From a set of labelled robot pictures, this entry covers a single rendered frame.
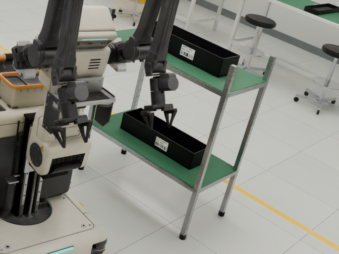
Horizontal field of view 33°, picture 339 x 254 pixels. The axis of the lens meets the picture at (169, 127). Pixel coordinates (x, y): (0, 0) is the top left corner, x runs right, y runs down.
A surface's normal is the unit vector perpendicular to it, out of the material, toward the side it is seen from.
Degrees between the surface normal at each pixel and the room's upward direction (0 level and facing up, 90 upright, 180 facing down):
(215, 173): 0
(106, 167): 0
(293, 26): 90
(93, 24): 42
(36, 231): 0
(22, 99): 92
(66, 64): 90
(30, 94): 92
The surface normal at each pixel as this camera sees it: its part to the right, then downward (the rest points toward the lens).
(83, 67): 0.59, 0.58
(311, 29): -0.61, 0.21
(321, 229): 0.23, -0.88
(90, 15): 0.59, -0.33
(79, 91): 0.66, -0.04
